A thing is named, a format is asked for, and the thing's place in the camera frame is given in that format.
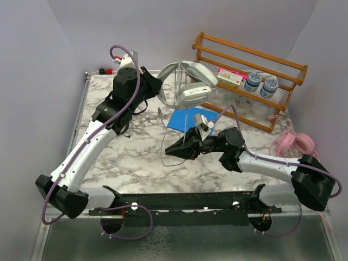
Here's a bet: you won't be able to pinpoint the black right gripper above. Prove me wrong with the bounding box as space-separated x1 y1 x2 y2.
165 127 226 161

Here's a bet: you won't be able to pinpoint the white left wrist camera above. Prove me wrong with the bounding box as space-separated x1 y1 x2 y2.
111 53 141 71

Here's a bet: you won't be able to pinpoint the blue white jar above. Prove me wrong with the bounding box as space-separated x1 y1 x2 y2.
244 72 263 92
260 77 279 98

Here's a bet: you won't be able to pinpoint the red black emergency button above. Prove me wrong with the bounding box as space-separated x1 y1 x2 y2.
98 68 114 75

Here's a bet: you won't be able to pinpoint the clear tape roll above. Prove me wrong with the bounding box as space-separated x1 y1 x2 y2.
234 96 252 114

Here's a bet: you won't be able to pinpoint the wooden two-tier rack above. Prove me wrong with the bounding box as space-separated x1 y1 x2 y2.
192 32 308 133

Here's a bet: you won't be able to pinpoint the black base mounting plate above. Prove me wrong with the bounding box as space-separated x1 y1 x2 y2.
89 191 281 226

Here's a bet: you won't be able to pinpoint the white green cardboard box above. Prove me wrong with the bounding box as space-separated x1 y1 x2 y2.
217 70 243 88

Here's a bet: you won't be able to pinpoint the blue white jar left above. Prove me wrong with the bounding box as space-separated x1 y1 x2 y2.
244 72 263 92

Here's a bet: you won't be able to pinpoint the black headphones with cable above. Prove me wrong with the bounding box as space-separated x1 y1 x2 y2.
118 123 129 135

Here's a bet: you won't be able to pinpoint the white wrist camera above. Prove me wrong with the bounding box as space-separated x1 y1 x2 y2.
194 113 215 140
111 53 141 71

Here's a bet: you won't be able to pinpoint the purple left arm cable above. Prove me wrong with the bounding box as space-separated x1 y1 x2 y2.
41 44 154 240

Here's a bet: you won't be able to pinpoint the blue plastic board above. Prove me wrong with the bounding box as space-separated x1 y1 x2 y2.
166 107 218 132

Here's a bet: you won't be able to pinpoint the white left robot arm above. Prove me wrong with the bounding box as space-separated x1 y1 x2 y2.
35 67 163 219

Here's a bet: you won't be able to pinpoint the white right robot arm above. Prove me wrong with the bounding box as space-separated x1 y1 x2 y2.
165 127 336 213

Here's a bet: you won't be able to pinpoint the blue white jar right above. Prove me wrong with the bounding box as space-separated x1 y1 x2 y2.
260 77 279 98

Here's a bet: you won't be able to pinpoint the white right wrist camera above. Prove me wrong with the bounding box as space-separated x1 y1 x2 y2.
194 113 215 140

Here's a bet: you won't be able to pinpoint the grey white headphones with cable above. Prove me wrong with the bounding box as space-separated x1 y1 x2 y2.
156 59 219 167

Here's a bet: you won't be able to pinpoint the pink headphones with cable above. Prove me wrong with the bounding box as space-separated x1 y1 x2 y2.
268 115 320 161

